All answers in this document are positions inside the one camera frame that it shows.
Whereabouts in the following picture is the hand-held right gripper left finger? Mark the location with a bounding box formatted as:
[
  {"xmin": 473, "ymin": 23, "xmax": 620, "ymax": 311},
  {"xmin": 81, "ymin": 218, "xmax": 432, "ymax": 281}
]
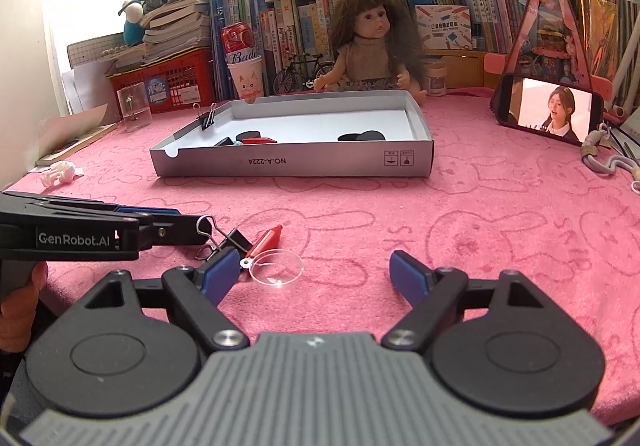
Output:
[{"xmin": 85, "ymin": 247, "xmax": 251, "ymax": 353}]

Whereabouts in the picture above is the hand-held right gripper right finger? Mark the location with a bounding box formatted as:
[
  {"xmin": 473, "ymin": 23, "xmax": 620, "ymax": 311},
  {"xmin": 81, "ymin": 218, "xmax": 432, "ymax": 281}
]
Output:
[{"xmin": 381, "ymin": 250, "xmax": 555, "ymax": 352}]

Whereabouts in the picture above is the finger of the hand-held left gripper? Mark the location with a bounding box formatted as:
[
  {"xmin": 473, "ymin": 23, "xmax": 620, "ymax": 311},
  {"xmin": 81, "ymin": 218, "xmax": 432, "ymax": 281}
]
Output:
[
  {"xmin": 138, "ymin": 214, "xmax": 206, "ymax": 250},
  {"xmin": 113, "ymin": 206, "xmax": 182, "ymax": 219}
]

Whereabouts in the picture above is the black binder clip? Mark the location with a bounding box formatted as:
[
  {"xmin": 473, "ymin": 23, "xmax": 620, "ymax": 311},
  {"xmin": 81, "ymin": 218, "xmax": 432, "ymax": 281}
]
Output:
[
  {"xmin": 192, "ymin": 101, "xmax": 219, "ymax": 131},
  {"xmin": 195, "ymin": 215, "xmax": 254, "ymax": 260}
]

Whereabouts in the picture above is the shallow grey cardboard box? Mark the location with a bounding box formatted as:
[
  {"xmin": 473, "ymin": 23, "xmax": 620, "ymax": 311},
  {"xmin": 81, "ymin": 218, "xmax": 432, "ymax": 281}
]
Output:
[{"xmin": 149, "ymin": 90, "xmax": 435, "ymax": 178}]

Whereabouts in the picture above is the person's left hand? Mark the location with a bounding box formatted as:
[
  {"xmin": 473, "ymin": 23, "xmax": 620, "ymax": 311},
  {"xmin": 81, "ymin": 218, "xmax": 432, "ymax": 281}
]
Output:
[{"xmin": 0, "ymin": 261, "xmax": 49, "ymax": 353}]

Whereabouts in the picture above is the pink printed towel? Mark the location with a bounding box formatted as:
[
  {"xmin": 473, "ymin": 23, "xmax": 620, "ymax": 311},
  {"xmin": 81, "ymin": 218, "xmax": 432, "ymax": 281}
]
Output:
[{"xmin": 0, "ymin": 86, "xmax": 640, "ymax": 427}]

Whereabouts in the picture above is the crumpled white tissue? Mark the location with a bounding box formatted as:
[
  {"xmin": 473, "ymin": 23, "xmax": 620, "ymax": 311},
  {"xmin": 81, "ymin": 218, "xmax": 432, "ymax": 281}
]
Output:
[{"xmin": 39, "ymin": 159, "xmax": 84, "ymax": 187}]

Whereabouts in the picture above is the open paper book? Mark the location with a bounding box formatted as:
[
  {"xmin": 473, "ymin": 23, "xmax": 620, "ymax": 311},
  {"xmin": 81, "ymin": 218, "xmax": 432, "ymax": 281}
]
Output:
[{"xmin": 34, "ymin": 103, "xmax": 121, "ymax": 167}]

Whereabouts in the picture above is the clear plastic cup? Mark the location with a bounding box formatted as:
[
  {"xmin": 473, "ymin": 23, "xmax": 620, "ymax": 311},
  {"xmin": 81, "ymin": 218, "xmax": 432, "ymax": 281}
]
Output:
[{"xmin": 116, "ymin": 83, "xmax": 153, "ymax": 133}]

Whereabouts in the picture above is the red plastic crate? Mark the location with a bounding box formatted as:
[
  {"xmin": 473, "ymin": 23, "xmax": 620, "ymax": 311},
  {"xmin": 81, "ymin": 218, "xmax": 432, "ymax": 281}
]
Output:
[{"xmin": 106, "ymin": 48, "xmax": 216, "ymax": 115}]

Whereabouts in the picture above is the white paper cup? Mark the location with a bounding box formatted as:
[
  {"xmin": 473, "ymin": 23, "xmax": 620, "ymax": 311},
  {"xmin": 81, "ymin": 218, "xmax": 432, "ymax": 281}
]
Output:
[{"xmin": 227, "ymin": 54, "xmax": 264, "ymax": 105}]

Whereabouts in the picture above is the blue and white plush toy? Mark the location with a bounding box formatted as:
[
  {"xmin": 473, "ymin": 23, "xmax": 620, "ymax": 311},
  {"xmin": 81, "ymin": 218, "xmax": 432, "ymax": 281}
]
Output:
[{"xmin": 119, "ymin": 0, "xmax": 151, "ymax": 47}]

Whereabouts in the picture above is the stack of lying books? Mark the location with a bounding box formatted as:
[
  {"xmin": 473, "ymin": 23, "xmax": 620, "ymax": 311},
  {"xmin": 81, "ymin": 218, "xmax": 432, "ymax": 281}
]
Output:
[{"xmin": 139, "ymin": 0, "xmax": 214, "ymax": 65}]

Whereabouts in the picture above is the red drink can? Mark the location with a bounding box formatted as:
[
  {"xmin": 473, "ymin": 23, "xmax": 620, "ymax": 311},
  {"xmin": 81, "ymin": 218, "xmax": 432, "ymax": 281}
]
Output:
[{"xmin": 221, "ymin": 23, "xmax": 257, "ymax": 58}]

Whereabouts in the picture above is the small white lidded jar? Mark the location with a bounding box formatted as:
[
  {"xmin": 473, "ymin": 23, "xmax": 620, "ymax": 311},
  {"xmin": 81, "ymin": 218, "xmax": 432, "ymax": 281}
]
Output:
[{"xmin": 422, "ymin": 58, "xmax": 449, "ymax": 97}]

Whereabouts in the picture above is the black miniature bicycle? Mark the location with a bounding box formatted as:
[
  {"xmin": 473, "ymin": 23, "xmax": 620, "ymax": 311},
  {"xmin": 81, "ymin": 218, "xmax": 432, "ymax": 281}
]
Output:
[{"xmin": 272, "ymin": 52, "xmax": 336, "ymax": 95}]

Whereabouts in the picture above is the black smartphone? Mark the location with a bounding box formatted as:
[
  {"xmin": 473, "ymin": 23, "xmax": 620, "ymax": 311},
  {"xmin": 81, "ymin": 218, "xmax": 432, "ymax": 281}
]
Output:
[{"xmin": 497, "ymin": 73, "xmax": 606, "ymax": 145}]

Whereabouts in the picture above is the row of upright books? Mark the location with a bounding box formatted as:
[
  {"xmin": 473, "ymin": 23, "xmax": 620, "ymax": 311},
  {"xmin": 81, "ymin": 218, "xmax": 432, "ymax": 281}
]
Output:
[
  {"xmin": 349, "ymin": 0, "xmax": 527, "ymax": 55},
  {"xmin": 209, "ymin": 0, "xmax": 351, "ymax": 97}
]

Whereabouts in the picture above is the curly brown haired doll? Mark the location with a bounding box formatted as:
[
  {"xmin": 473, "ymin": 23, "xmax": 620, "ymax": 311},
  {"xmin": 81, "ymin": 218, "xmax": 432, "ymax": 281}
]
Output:
[{"xmin": 313, "ymin": 0, "xmax": 429, "ymax": 102}]

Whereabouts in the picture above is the colourful stationery box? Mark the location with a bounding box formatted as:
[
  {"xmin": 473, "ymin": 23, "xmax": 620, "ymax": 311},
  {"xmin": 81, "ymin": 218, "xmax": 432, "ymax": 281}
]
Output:
[{"xmin": 414, "ymin": 4, "xmax": 472, "ymax": 51}]

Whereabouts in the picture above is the pink triangular phone stand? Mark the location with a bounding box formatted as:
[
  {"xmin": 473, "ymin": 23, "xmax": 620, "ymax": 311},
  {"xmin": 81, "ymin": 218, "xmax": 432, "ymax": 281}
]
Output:
[{"xmin": 489, "ymin": 0, "xmax": 614, "ymax": 115}]

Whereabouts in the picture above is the white plastic pipe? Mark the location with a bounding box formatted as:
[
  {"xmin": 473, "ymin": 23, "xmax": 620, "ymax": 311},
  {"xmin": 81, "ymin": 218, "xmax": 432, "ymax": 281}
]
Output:
[{"xmin": 607, "ymin": 20, "xmax": 640, "ymax": 113}]

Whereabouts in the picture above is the row of thin magazines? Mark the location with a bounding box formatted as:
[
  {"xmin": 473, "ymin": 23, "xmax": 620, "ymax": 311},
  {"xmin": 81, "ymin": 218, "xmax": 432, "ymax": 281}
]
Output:
[{"xmin": 574, "ymin": 0, "xmax": 640, "ymax": 78}]

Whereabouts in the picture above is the grey lanyard with keyring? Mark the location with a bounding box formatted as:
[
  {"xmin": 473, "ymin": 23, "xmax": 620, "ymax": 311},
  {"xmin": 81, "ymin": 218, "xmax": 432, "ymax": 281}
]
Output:
[{"xmin": 579, "ymin": 123, "xmax": 640, "ymax": 195}]

